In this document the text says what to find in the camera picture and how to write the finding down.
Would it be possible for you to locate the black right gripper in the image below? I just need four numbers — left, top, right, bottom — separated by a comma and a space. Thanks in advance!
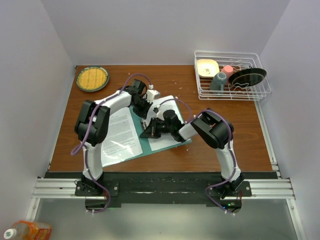
140, 118, 174, 139

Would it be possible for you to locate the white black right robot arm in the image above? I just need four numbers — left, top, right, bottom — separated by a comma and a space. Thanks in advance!
139, 108, 244, 197

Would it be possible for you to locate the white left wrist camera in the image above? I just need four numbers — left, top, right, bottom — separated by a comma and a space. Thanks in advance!
145, 89, 161, 103

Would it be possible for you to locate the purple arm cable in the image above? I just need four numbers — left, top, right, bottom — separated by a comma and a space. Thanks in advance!
70, 73, 155, 213
156, 98, 237, 210

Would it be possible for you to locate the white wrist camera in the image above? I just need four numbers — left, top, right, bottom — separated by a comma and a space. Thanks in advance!
145, 89, 161, 103
152, 107, 160, 115

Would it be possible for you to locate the printed paper sheet top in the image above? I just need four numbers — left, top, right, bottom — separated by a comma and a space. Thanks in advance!
101, 107, 143, 167

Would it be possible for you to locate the grey blue mug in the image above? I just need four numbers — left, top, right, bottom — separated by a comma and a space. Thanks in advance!
209, 72, 228, 94

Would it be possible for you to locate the teal file folder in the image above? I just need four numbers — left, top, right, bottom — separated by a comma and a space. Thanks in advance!
101, 94, 193, 169

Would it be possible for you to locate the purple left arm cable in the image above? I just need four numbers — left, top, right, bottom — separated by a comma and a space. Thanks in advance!
70, 73, 155, 213

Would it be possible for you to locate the aluminium frame rail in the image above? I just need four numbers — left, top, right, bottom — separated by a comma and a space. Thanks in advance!
27, 162, 306, 240

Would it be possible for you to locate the black round plate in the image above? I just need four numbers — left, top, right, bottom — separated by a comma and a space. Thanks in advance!
228, 67, 267, 89

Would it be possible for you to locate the cream square plate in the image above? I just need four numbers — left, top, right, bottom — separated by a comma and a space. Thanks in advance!
196, 58, 220, 79

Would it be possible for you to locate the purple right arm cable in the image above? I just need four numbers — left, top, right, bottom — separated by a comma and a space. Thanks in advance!
156, 98, 237, 210

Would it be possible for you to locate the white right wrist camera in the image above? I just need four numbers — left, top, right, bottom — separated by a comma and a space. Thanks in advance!
152, 107, 160, 115

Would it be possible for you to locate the white wire dish rack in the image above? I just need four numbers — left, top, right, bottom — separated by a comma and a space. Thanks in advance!
194, 50, 272, 101

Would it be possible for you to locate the pink cup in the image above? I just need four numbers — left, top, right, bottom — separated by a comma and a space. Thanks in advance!
221, 65, 235, 85

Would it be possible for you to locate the printed paper sheet bottom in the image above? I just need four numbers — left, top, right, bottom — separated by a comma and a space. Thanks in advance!
144, 95, 185, 152

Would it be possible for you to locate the printed paper sheet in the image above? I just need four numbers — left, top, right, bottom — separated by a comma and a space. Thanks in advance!
101, 107, 143, 167
144, 95, 185, 152

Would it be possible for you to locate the orange plastic bottle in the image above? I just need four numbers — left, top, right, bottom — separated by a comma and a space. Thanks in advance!
3, 220, 53, 240

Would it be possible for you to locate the green plate with woven mat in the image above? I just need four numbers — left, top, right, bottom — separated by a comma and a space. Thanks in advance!
75, 66, 110, 92

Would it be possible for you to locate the metal folder clip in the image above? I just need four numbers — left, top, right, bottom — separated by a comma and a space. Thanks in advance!
140, 119, 149, 131

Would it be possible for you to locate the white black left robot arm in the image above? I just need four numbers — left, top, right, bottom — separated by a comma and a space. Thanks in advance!
71, 79, 160, 196

